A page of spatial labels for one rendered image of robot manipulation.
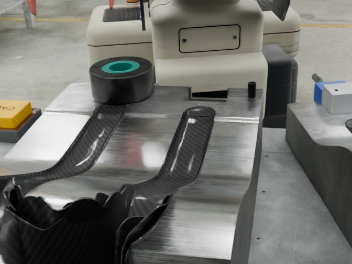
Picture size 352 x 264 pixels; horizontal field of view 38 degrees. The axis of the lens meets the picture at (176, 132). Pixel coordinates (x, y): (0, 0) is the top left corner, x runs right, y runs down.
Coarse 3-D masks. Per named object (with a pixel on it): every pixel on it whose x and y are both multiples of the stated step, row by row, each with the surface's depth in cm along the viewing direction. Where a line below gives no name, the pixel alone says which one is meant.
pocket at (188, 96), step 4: (188, 92) 67; (228, 92) 66; (188, 96) 67; (184, 100) 65; (188, 100) 67; (192, 100) 68; (196, 100) 67; (200, 100) 67; (204, 100) 67; (208, 100) 67; (212, 100) 67; (216, 100) 67; (220, 100) 67; (224, 100) 67
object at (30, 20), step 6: (0, 0) 416; (6, 0) 415; (12, 0) 414; (18, 0) 413; (24, 0) 416; (0, 6) 396; (6, 6) 395; (12, 6) 398; (24, 6) 425; (0, 12) 381; (24, 12) 428; (30, 12) 427; (30, 18) 429; (30, 24) 432
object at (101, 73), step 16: (96, 64) 66; (112, 64) 66; (128, 64) 66; (144, 64) 65; (96, 80) 63; (112, 80) 62; (128, 80) 62; (144, 80) 63; (96, 96) 64; (112, 96) 63; (128, 96) 63; (144, 96) 64
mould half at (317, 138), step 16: (288, 112) 69; (304, 112) 67; (320, 112) 67; (288, 128) 70; (304, 128) 63; (320, 128) 63; (336, 128) 62; (304, 144) 63; (320, 144) 58; (336, 144) 56; (304, 160) 64; (320, 160) 58; (336, 160) 53; (320, 176) 59; (336, 176) 54; (320, 192) 59; (336, 192) 54; (336, 208) 54
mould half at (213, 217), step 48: (240, 96) 64; (48, 144) 56; (144, 144) 55; (240, 144) 54; (48, 192) 39; (96, 192) 39; (192, 192) 40; (240, 192) 41; (144, 240) 33; (192, 240) 33; (240, 240) 39
